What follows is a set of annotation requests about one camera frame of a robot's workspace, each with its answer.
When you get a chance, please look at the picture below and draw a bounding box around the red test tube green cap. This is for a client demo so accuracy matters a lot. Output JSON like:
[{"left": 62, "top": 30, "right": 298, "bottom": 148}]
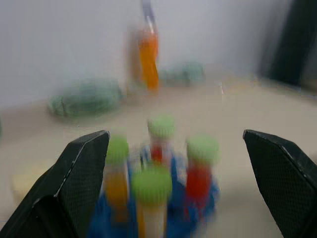
[
  {"left": 184, "top": 135, "right": 220, "bottom": 221},
  {"left": 147, "top": 116, "right": 176, "bottom": 164}
]

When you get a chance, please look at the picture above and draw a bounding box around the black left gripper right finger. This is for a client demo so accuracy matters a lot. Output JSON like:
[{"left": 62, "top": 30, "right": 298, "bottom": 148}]
[{"left": 243, "top": 129, "right": 317, "bottom": 238}]

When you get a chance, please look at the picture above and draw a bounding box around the orange bottle with blue cap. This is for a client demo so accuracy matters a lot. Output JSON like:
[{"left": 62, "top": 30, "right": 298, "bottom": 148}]
[{"left": 127, "top": 0, "right": 160, "bottom": 92}]

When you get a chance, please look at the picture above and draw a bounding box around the blue test tube rack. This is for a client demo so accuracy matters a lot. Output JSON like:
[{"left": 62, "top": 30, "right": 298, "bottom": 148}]
[{"left": 88, "top": 145, "right": 221, "bottom": 238}]

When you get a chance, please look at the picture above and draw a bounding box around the orange test tube green cap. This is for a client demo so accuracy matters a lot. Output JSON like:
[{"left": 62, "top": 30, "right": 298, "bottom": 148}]
[{"left": 104, "top": 136, "right": 131, "bottom": 223}]

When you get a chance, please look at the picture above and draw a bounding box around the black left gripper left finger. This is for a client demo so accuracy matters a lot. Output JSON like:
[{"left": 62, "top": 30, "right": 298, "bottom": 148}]
[{"left": 0, "top": 130, "right": 110, "bottom": 238}]

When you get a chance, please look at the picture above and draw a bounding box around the dark upright panel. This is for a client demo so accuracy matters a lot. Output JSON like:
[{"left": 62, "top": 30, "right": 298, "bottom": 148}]
[{"left": 257, "top": 0, "right": 317, "bottom": 86}]

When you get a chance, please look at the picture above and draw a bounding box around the green cloth bundle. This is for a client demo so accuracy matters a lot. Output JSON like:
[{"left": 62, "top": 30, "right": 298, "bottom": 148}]
[
  {"left": 47, "top": 78, "right": 124, "bottom": 117},
  {"left": 159, "top": 62, "right": 206, "bottom": 86}
]

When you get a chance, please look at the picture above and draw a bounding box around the yellow test tube green cap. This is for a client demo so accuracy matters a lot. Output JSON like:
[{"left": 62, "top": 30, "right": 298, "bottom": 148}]
[{"left": 131, "top": 166, "right": 173, "bottom": 238}]

